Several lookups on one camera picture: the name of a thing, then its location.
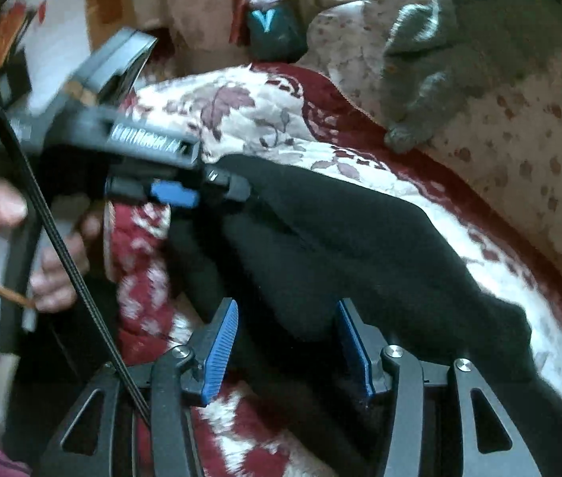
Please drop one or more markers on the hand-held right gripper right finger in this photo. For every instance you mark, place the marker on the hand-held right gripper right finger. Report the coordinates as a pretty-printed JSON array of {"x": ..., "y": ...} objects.
[{"x": 355, "y": 353}]

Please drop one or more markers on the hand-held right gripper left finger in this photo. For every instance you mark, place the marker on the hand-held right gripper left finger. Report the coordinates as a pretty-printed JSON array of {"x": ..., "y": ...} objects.
[{"x": 220, "y": 353}]

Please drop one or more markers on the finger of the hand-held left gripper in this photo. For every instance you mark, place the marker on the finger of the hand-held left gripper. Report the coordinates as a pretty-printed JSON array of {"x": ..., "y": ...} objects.
[
  {"x": 228, "y": 184},
  {"x": 174, "y": 195}
]

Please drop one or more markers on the black pants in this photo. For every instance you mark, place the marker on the black pants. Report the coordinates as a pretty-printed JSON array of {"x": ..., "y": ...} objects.
[{"x": 360, "y": 258}]

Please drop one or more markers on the red and white floral blanket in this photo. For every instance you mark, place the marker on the red and white floral blanket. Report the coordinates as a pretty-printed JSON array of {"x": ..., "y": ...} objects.
[{"x": 261, "y": 109}]

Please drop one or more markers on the orange and white box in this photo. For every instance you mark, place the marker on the orange and white box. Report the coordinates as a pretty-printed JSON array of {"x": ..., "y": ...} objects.
[{"x": 27, "y": 44}]

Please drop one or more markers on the dark bag with blue mark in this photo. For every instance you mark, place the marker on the dark bag with blue mark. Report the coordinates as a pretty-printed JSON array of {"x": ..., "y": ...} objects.
[{"x": 273, "y": 30}]

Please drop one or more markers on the beige floral pillow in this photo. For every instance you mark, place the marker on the beige floral pillow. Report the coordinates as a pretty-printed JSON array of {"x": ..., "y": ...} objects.
[{"x": 524, "y": 174}]

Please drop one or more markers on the grey garment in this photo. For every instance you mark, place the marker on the grey garment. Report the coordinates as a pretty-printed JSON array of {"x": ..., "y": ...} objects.
[{"x": 474, "y": 49}]

